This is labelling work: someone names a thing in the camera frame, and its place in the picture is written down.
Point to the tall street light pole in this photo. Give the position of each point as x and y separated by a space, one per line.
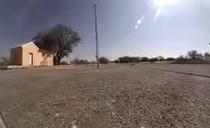
96 36

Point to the brown gravel dirt ground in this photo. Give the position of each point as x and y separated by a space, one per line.
103 96

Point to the distant row of trees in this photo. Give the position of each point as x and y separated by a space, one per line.
143 59

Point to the large dark tree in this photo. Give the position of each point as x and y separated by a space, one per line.
58 41

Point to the small tan building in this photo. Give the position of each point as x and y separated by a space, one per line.
28 55

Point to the grey road strip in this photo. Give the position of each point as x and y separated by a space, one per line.
193 69

